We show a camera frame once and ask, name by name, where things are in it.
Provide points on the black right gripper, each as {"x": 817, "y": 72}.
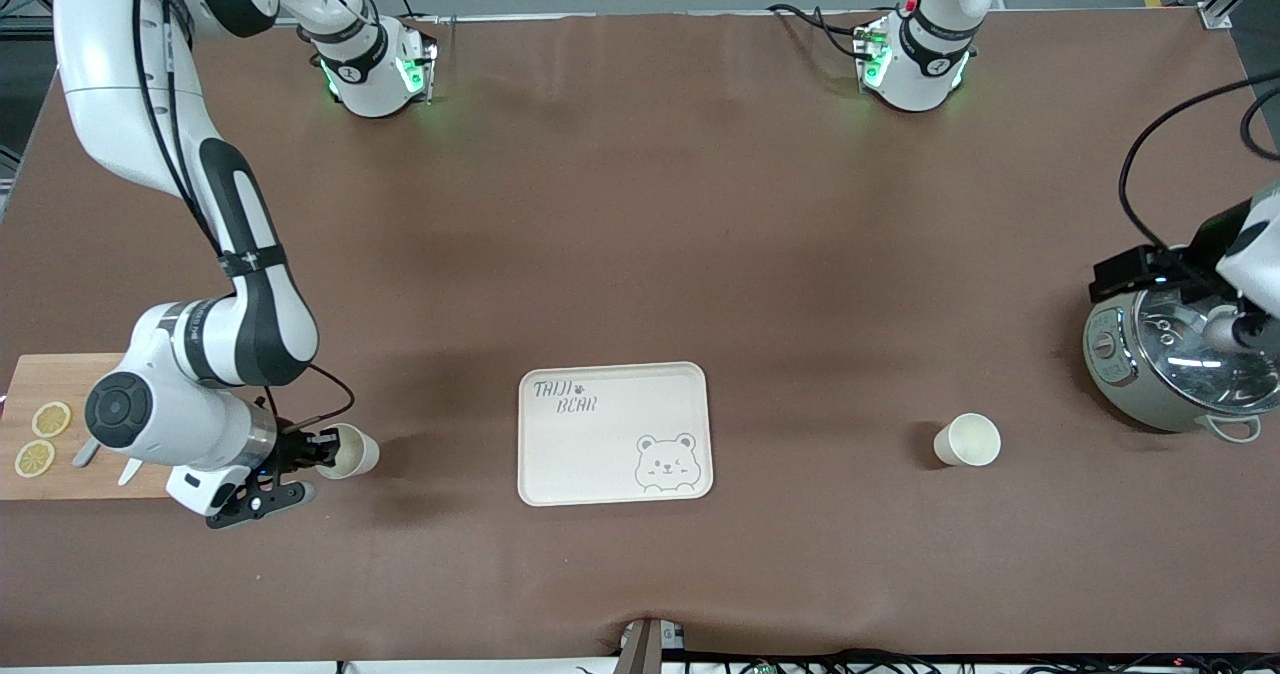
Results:
{"x": 290, "y": 447}

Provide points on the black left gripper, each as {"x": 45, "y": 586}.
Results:
{"x": 1192, "y": 257}

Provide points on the white IKEA cup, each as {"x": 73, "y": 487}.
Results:
{"x": 355, "y": 452}
{"x": 970, "y": 441}

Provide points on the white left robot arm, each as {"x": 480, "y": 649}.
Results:
{"x": 915, "y": 69}

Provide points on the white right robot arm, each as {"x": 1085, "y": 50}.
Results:
{"x": 120, "y": 64}

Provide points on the glass pot lid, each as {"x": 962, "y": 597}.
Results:
{"x": 1180, "y": 369}

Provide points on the green electric cooking pot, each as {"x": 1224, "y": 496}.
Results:
{"x": 1110, "y": 379}

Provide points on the white plastic knife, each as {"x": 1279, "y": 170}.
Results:
{"x": 130, "y": 472}

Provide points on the grey plastic knife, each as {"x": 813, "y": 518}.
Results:
{"x": 85, "y": 454}

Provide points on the yellow lemon slice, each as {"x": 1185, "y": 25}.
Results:
{"x": 35, "y": 458}
{"x": 51, "y": 419}

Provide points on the wooden cutting board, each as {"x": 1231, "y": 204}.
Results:
{"x": 40, "y": 379}

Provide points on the cream bear print tray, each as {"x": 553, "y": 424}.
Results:
{"x": 600, "y": 444}

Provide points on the metal table edge bracket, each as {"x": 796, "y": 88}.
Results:
{"x": 650, "y": 649}

